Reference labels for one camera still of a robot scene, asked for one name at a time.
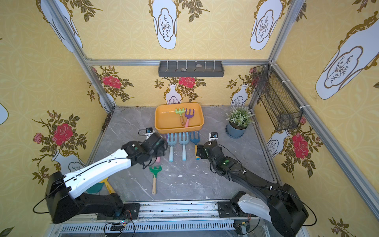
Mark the light blue rake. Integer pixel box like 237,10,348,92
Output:
167,133,177,162
179,132,189,161

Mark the dark blue rake yellow handle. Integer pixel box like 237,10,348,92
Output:
189,131,200,160

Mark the dark green rake wooden handle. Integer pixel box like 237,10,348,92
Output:
149,166,162,195

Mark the orange plastic storage tray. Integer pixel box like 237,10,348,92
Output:
155,102,204,134

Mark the light green rake wooden handle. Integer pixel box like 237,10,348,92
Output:
175,108,185,126

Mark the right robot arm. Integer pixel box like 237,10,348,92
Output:
196,140,309,237

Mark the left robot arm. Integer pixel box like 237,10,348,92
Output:
45,133,168,224

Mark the blue-grey plastic flower pot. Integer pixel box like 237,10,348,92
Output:
226,119,246,137

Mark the green artificial plant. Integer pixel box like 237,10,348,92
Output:
228,106,253,130

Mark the teal and yellow dustpan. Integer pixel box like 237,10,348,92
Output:
86,178,115,194

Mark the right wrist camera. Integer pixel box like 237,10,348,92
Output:
208,132,218,141

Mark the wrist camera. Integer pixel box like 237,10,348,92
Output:
145,127,154,139
208,132,218,141

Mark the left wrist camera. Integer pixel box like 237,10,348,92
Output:
145,127,154,139

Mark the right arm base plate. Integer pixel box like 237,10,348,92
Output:
215,201,248,218

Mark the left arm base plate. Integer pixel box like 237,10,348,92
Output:
96,203,140,221

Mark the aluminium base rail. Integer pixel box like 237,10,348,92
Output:
45,200,282,237

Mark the grey wall shelf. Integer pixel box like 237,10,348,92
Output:
158,60,225,78

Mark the black wire mesh basket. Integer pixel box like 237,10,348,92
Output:
252,64,303,131

